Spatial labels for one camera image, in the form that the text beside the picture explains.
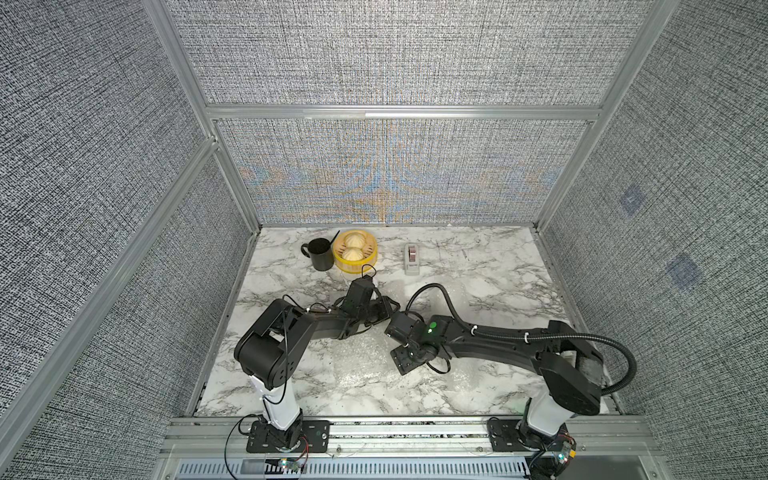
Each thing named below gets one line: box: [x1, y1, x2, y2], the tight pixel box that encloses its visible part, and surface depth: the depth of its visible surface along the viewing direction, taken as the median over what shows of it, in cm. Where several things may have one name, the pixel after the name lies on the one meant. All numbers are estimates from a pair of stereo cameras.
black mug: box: [300, 238, 334, 271], surface depth 105 cm
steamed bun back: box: [344, 232, 367, 248], surface depth 111 cm
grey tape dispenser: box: [404, 242, 420, 276], surface depth 108 cm
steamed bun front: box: [342, 247, 365, 262], surface depth 105 cm
